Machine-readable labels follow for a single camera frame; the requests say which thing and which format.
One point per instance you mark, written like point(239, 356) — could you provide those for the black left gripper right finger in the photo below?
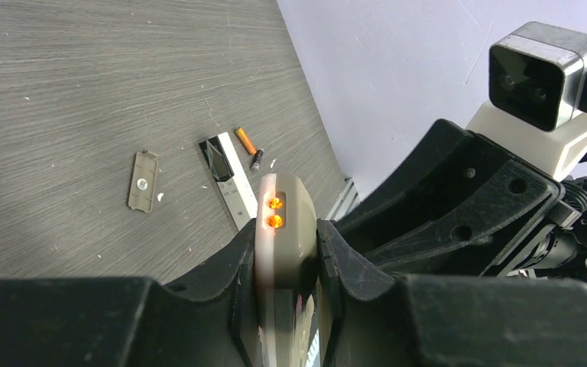
point(363, 320)

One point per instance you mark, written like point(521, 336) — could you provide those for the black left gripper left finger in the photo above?
point(206, 317)

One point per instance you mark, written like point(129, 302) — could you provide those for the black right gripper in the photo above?
point(457, 204)

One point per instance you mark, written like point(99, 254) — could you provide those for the beige battery cover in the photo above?
point(143, 182)

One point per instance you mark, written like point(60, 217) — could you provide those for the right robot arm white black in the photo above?
point(560, 250)

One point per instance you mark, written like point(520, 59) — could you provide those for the white slim remote control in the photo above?
point(227, 171)

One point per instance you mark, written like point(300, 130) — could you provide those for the orange battery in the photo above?
point(245, 141)

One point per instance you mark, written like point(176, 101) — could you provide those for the aluminium rail frame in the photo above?
point(347, 200)

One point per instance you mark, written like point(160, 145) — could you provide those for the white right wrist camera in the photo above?
point(537, 97)

